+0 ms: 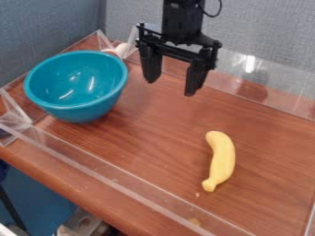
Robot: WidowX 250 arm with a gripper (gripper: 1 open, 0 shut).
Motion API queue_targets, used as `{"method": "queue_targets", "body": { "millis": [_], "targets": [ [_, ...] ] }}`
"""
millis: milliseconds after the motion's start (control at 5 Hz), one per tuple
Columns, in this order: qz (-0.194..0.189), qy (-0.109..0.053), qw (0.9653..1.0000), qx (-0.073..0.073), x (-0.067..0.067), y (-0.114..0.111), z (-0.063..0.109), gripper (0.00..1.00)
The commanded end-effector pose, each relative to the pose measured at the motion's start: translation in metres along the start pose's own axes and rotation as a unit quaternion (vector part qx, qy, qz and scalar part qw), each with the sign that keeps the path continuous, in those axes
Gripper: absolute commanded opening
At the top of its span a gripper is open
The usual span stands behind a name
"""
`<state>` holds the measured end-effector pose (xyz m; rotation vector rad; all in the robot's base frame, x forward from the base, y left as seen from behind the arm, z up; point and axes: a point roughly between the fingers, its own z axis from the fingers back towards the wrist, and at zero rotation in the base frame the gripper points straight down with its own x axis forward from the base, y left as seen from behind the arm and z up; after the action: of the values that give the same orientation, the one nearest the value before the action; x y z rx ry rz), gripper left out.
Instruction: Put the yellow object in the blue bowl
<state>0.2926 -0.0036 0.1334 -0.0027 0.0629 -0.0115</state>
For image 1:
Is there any grey metal bracket below table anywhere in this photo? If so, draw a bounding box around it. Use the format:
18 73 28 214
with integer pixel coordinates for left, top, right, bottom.
56 208 110 236

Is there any yellow toy banana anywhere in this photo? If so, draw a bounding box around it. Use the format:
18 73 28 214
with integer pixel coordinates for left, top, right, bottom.
202 131 237 192

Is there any blue plastic bowl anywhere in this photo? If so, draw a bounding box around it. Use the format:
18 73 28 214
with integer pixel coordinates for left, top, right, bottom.
24 50 129 124

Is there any white object behind bowl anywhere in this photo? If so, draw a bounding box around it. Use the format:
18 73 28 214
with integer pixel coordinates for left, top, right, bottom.
103 42 130 59

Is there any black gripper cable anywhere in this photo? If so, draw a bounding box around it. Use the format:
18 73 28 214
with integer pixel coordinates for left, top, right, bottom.
195 0 225 18

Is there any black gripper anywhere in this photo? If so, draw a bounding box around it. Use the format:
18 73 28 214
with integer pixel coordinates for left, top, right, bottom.
137 0 223 97

